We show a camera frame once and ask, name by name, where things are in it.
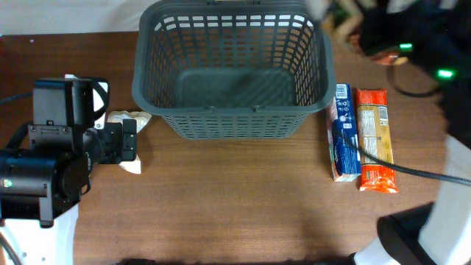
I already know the grey plastic basket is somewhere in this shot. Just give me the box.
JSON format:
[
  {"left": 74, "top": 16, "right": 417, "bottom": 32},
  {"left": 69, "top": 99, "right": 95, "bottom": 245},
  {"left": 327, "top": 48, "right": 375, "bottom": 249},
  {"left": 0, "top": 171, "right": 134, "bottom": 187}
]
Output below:
[{"left": 132, "top": 1, "right": 336, "bottom": 140}]

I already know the blue biscuit box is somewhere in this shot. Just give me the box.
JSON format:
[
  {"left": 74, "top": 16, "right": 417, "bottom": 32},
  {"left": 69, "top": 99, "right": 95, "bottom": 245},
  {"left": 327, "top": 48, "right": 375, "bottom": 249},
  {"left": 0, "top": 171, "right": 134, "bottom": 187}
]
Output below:
[{"left": 327, "top": 83, "right": 361, "bottom": 182}]

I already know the orange cracker packet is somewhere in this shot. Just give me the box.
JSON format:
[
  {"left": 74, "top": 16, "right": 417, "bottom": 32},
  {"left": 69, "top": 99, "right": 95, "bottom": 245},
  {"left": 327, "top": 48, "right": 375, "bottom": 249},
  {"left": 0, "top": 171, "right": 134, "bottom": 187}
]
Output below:
[{"left": 355, "top": 88, "right": 398, "bottom": 194}]

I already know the tan snack bag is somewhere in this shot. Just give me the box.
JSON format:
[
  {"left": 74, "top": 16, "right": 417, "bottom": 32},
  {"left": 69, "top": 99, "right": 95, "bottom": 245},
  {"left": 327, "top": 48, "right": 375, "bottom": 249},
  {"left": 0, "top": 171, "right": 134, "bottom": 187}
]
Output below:
[{"left": 325, "top": 0, "right": 408, "bottom": 66}]

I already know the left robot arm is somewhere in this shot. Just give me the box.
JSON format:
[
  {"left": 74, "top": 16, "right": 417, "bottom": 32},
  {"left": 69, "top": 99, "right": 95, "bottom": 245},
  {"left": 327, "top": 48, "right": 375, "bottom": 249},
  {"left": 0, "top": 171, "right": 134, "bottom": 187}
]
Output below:
[{"left": 1, "top": 77, "right": 137, "bottom": 264}]

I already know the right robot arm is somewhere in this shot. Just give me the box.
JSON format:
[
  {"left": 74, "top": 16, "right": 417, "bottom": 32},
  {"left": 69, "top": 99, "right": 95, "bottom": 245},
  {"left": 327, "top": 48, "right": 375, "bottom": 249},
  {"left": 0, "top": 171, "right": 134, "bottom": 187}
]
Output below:
[{"left": 344, "top": 1, "right": 470, "bottom": 264}]

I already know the beige crumpled packet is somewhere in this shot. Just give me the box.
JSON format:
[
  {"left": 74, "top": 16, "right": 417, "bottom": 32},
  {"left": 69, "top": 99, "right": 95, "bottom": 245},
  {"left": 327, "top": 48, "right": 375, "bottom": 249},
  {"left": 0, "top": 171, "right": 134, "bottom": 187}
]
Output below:
[{"left": 106, "top": 110, "right": 152, "bottom": 175}]

